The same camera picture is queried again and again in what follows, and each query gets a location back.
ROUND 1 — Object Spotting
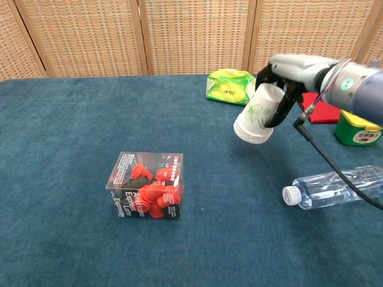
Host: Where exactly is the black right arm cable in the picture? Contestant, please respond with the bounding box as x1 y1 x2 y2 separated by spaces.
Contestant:
293 113 383 210

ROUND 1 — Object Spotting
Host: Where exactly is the white paper cup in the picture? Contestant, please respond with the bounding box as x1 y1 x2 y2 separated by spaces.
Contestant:
233 83 285 145

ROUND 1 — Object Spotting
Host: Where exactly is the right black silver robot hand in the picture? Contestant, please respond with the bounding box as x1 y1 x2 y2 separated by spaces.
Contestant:
254 53 339 129

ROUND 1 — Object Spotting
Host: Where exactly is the green container yellow lid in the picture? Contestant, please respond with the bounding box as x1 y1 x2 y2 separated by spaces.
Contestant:
334 109 383 146

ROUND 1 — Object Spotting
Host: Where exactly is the clear box of red capsules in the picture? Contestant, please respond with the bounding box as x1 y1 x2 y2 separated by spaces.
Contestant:
105 151 186 221

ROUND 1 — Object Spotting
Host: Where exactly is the woven folding screen panel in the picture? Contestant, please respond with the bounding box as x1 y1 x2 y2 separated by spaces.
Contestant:
357 0 383 68
137 0 258 75
0 0 48 81
13 0 149 78
248 0 376 75

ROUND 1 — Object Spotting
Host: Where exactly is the clear plastic water bottle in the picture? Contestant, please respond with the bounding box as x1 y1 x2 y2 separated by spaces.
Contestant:
282 165 383 210

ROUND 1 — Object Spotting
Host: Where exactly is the blue table mat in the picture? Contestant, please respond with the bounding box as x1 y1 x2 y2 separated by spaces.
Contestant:
0 74 383 287

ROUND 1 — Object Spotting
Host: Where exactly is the green yellow tissue pack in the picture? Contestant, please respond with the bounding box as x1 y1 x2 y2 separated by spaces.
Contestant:
205 68 257 106

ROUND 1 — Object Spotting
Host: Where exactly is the red flat booklet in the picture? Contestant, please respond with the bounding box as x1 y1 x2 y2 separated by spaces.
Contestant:
299 91 342 124

